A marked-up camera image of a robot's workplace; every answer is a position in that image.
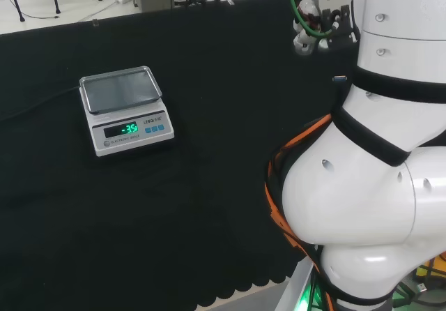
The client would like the black bench cloth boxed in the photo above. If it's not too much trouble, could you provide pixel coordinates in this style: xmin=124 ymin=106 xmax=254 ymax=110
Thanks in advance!
xmin=0 ymin=0 xmax=363 ymax=311

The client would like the green cable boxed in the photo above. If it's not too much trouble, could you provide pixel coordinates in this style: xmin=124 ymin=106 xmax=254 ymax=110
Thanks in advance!
xmin=288 ymin=0 xmax=336 ymax=40

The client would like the orange cable bundle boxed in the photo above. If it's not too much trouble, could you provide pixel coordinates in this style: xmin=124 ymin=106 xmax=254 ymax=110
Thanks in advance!
xmin=263 ymin=113 xmax=336 ymax=311

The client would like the white electronic balance steel pan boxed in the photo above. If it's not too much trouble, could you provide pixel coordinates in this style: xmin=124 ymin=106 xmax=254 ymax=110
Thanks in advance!
xmin=79 ymin=66 xmax=175 ymax=158

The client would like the black balance power cable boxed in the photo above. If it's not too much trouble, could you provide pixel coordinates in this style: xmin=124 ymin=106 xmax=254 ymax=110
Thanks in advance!
xmin=0 ymin=84 xmax=83 ymax=122

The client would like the yellow stop button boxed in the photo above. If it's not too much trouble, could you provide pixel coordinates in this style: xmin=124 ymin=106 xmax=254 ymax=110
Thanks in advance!
xmin=413 ymin=250 xmax=446 ymax=291

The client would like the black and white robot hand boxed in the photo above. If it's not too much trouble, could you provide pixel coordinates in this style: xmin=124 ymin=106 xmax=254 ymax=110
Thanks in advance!
xmin=291 ymin=0 xmax=360 ymax=58

